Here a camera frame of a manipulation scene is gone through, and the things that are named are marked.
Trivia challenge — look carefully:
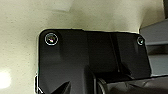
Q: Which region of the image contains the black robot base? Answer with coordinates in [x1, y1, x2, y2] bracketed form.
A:
[34, 29, 154, 94]

